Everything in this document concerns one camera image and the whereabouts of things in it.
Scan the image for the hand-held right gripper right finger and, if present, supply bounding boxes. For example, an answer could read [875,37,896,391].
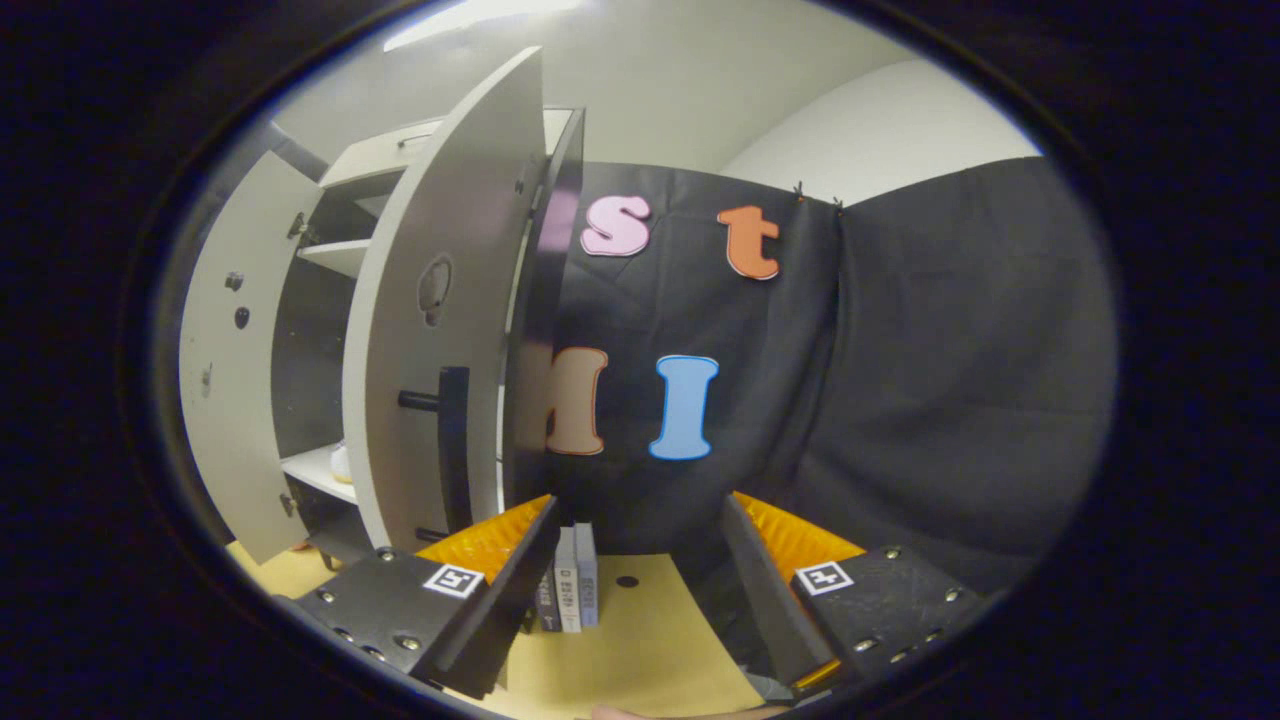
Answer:
[722,492,1011,701]

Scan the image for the white cabinet door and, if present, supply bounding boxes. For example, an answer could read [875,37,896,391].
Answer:
[178,150,326,566]
[342,45,546,556]

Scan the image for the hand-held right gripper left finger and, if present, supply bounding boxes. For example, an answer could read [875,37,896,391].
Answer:
[290,493,563,701]

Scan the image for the white cabinet drawer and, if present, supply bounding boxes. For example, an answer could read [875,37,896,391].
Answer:
[320,108,573,191]

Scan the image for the black backdrop cloth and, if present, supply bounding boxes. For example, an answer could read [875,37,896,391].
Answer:
[545,160,1121,601]

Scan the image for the black door handle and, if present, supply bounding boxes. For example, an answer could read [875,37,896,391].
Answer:
[398,365,471,541]

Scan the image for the white shoe cabinet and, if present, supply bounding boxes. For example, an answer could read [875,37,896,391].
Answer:
[270,105,586,571]

